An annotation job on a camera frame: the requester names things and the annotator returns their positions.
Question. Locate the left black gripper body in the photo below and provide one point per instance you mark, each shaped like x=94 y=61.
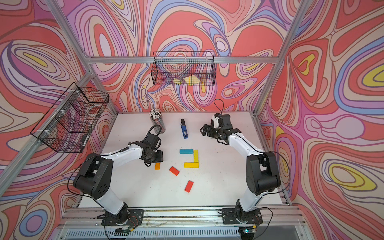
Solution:
x=155 y=157

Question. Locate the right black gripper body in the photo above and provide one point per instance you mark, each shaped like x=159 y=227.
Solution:
x=214 y=132

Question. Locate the small red wooden block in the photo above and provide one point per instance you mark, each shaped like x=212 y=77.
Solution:
x=174 y=171

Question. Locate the teal wooden block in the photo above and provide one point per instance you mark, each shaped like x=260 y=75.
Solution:
x=186 y=151

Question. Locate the lime yellow wooden block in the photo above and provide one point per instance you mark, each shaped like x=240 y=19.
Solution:
x=196 y=156

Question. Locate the golden yellow wooden block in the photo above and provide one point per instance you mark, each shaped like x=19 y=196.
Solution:
x=191 y=165

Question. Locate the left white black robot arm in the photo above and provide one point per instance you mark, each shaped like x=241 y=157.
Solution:
x=95 y=175

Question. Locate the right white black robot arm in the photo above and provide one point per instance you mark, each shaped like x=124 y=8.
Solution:
x=262 y=171

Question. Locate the blue stapler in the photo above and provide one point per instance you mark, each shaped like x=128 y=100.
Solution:
x=184 y=129

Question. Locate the metal mesh pencil cup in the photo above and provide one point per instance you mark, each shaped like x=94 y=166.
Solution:
x=157 y=119

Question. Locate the red wooden block front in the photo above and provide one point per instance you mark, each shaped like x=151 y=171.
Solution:
x=189 y=186

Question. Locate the yellow sticky notes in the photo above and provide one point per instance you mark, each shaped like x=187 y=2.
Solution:
x=189 y=80

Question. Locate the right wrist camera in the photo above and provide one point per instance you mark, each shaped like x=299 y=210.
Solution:
x=215 y=120

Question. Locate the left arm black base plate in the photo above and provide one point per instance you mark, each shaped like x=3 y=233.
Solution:
x=130 y=217

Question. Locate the black wire basket back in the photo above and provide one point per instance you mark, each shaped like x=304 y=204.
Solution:
x=180 y=64

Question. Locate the black wire basket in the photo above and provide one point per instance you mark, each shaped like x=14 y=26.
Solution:
x=68 y=124
x=180 y=64

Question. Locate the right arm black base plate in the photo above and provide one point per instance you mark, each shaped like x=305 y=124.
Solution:
x=231 y=216

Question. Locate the black wire basket left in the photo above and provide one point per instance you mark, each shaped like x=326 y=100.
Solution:
x=68 y=124

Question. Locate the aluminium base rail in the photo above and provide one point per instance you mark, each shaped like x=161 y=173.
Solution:
x=190 y=223

